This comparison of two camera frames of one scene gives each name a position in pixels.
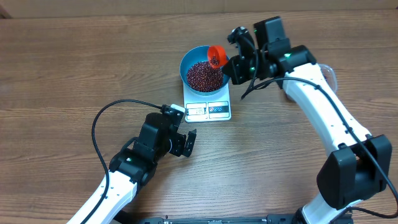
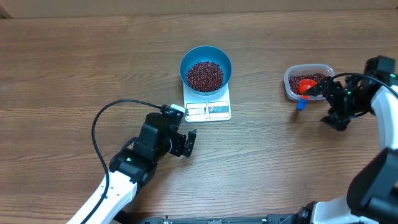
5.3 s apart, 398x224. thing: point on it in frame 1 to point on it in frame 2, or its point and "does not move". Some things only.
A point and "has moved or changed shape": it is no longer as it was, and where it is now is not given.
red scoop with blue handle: [216, 56] has moved or changed shape
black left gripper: [178, 149] does not move
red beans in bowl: [202, 76] does not move
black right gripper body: [252, 69] to [346, 103]
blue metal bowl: [196, 55] does not move
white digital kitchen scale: [216, 107] does not move
